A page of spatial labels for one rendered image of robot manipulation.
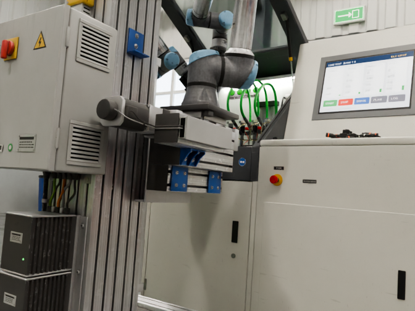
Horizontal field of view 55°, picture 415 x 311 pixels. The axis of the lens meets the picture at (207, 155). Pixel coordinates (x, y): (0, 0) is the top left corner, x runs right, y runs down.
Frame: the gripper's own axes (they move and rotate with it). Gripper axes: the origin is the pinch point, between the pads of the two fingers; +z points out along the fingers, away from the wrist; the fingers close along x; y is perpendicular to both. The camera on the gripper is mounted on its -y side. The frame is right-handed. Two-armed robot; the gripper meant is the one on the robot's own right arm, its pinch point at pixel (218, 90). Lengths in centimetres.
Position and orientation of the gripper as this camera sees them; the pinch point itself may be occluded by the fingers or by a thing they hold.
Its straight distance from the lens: 200.5
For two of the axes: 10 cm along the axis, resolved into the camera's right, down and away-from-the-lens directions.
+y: -6.1, -1.0, -7.8
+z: -0.7, 9.9, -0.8
